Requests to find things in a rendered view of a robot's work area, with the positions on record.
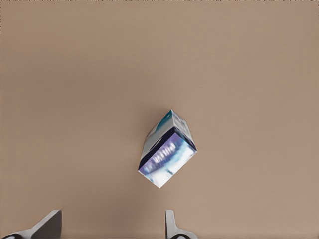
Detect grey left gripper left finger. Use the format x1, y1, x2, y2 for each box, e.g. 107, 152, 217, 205
0, 209, 62, 239

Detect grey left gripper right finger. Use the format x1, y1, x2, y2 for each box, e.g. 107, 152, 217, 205
165, 210, 198, 239

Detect blue and white printed box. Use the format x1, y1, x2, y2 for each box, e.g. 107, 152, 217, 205
137, 109, 198, 189

